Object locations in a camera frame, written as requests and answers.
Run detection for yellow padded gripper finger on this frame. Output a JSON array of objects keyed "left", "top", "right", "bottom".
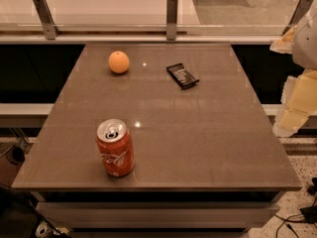
[
  {"left": 269, "top": 26, "right": 297, "bottom": 55},
  {"left": 272, "top": 69, "right": 317, "bottom": 137}
]

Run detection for black rxbar chocolate bar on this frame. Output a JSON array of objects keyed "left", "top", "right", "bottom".
[{"left": 166, "top": 63, "right": 199, "bottom": 89}]

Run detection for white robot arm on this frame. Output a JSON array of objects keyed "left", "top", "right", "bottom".
[{"left": 269, "top": 7, "right": 317, "bottom": 138}]

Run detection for grey table with drawer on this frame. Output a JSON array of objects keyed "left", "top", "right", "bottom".
[{"left": 13, "top": 44, "right": 301, "bottom": 228}]

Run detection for orange fruit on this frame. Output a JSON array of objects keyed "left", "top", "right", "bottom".
[{"left": 108, "top": 51, "right": 130, "bottom": 74}]

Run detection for red coca-cola can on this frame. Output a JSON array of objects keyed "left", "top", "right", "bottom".
[{"left": 96, "top": 119, "right": 135, "bottom": 178}]

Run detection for dark equipment at left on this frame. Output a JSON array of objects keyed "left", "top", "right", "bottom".
[{"left": 0, "top": 145, "right": 71, "bottom": 238}]

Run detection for right metal railing bracket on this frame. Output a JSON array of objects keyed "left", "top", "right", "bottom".
[{"left": 282, "top": 0, "right": 314, "bottom": 34}]

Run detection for metal railing bracket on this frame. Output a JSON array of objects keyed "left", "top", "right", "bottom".
[
  {"left": 33, "top": 0, "right": 58, "bottom": 40},
  {"left": 166, "top": 0, "right": 178, "bottom": 41},
  {"left": 282, "top": 0, "right": 314, "bottom": 34}
]

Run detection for black cables on floor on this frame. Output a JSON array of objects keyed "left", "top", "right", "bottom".
[{"left": 274, "top": 177, "right": 317, "bottom": 238}]

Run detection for middle metal railing bracket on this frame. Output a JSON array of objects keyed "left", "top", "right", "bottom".
[{"left": 166, "top": 0, "right": 178, "bottom": 41}]

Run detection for left metal railing bracket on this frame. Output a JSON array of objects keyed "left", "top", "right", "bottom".
[{"left": 33, "top": 0, "right": 58, "bottom": 40}]

